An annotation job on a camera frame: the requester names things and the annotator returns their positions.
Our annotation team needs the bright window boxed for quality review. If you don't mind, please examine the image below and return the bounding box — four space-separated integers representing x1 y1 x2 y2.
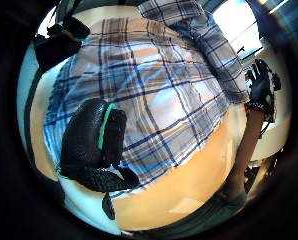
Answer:
212 0 268 62

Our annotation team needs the blue plaid shirt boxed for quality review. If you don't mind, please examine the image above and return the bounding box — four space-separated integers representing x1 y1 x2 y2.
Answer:
42 0 251 200

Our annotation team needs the thin black glove cable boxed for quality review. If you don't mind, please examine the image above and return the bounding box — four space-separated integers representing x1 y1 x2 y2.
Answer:
259 118 274 138

